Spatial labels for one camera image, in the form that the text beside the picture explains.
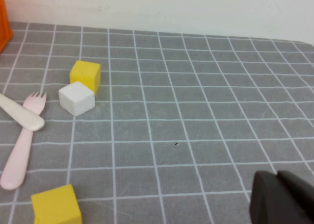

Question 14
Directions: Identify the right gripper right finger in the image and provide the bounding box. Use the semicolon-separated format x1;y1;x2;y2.
278;170;314;224

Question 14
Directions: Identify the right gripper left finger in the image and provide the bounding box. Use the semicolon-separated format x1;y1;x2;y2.
249;171;310;224

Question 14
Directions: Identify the pink plastic fork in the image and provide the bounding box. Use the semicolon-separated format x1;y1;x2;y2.
0;91;48;191

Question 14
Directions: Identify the orange plastic cutlery holder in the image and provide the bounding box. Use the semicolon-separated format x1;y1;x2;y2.
0;0;14;54

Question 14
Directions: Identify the grey checked tablecloth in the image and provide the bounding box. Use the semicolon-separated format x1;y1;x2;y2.
0;22;314;224

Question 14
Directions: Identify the yellow foam cube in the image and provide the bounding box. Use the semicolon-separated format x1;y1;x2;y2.
30;184;83;224
69;60;102;96

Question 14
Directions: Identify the white foam cube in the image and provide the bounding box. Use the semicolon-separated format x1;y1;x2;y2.
58;81;96;117

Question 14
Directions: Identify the cream plastic fork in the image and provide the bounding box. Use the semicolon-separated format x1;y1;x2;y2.
0;93;46;132

